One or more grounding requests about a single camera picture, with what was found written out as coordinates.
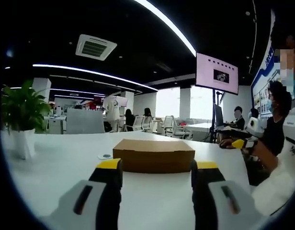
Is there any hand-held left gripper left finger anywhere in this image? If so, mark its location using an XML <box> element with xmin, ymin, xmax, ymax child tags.
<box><xmin>45</xmin><ymin>158</ymin><xmax>125</xmax><ymax>230</ymax></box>

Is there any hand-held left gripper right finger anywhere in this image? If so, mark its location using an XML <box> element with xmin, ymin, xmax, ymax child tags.
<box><xmin>190</xmin><ymin>160</ymin><xmax>261</xmax><ymax>230</ymax></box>

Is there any brown cardboard shoe box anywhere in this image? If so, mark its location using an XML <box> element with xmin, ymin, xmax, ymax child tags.
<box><xmin>113</xmin><ymin>138</ymin><xmax>196</xmax><ymax>174</ymax></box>

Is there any computer monitor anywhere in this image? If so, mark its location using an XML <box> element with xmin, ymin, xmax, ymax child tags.
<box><xmin>214</xmin><ymin>103</ymin><xmax>224</xmax><ymax>128</ymax></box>

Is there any black screen stand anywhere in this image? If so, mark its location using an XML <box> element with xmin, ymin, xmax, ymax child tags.
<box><xmin>209</xmin><ymin>89</ymin><xmax>222</xmax><ymax>144</ymax></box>

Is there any white office chair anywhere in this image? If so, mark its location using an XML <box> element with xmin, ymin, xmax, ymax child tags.
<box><xmin>173</xmin><ymin>126</ymin><xmax>194</xmax><ymax>140</ymax></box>
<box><xmin>133</xmin><ymin>115</ymin><xmax>145</xmax><ymax>132</ymax></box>
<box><xmin>162</xmin><ymin>115</ymin><xmax>176</xmax><ymax>136</ymax></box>
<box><xmin>141</xmin><ymin>115</ymin><xmax>153</xmax><ymax>132</ymax></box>

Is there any large display screen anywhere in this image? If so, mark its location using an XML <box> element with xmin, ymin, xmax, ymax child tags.
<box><xmin>195</xmin><ymin>52</ymin><xmax>239</xmax><ymax>95</ymax></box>

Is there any white desk partition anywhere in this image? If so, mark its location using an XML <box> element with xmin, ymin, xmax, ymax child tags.
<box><xmin>66</xmin><ymin>108</ymin><xmax>106</xmax><ymax>135</ymax></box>

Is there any white plant pot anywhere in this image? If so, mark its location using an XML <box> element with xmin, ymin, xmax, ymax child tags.
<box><xmin>8</xmin><ymin>128</ymin><xmax>36</xmax><ymax>160</ymax></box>

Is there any hanging white shirt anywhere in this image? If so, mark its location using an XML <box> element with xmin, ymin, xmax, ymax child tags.
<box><xmin>105</xmin><ymin>96</ymin><xmax>120</xmax><ymax>122</ymax></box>

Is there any green leafy plant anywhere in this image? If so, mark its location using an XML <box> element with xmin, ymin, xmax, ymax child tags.
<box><xmin>0</xmin><ymin>80</ymin><xmax>53</xmax><ymax>135</ymax></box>

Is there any long ceiling light strip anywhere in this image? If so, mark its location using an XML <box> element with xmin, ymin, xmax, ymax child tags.
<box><xmin>32</xmin><ymin>63</ymin><xmax>159</xmax><ymax>92</ymax></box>
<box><xmin>135</xmin><ymin>0</ymin><xmax>197</xmax><ymax>58</ymax></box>

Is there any ceiling air conditioner vent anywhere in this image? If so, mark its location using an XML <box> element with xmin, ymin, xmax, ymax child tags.
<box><xmin>75</xmin><ymin>34</ymin><xmax>118</xmax><ymax>61</ymax></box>

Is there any blue wall display board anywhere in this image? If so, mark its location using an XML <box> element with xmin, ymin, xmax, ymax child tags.
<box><xmin>250</xmin><ymin>9</ymin><xmax>283</xmax><ymax>122</ymax></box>

